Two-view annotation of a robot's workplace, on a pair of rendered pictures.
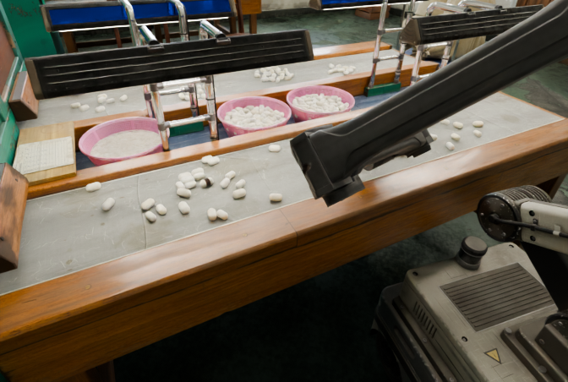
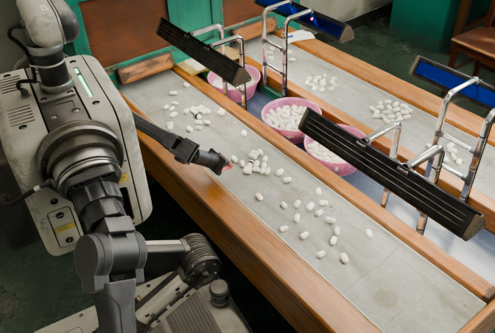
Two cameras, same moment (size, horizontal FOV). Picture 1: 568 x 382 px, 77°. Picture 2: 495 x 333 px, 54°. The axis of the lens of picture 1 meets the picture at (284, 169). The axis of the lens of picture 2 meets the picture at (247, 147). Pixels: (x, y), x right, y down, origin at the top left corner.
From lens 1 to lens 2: 191 cm
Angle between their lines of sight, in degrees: 64
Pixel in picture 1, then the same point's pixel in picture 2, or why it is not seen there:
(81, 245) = (146, 97)
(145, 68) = (180, 42)
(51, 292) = not seen: hidden behind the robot
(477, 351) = (140, 292)
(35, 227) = (157, 82)
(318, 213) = (170, 157)
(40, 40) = not seen: outside the picture
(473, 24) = (357, 155)
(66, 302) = not seen: hidden behind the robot
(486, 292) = (188, 306)
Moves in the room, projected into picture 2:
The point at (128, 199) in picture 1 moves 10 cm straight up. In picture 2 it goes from (180, 98) to (177, 79)
